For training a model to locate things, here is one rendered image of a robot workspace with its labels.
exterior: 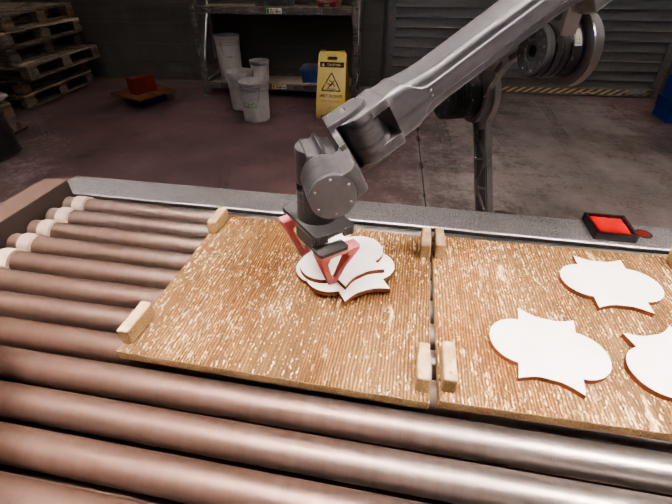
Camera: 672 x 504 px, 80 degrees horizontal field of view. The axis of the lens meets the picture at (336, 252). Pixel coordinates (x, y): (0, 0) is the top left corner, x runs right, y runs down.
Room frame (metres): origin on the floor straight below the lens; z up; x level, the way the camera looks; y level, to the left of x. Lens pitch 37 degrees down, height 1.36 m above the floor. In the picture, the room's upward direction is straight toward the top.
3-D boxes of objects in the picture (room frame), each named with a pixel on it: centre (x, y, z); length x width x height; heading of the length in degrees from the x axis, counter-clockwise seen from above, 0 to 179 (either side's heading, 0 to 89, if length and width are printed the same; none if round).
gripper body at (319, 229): (0.49, 0.03, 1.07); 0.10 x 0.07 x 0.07; 33
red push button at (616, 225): (0.66, -0.54, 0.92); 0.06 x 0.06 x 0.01; 80
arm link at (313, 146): (0.49, 0.02, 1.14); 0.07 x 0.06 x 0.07; 13
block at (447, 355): (0.31, -0.14, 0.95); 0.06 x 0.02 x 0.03; 171
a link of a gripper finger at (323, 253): (0.47, 0.01, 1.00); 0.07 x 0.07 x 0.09; 33
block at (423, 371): (0.31, -0.11, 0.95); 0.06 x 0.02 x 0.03; 169
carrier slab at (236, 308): (0.48, 0.06, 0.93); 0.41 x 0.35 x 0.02; 79
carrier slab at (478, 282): (0.41, -0.35, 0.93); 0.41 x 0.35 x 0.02; 81
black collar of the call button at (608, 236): (0.66, -0.54, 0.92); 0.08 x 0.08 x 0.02; 80
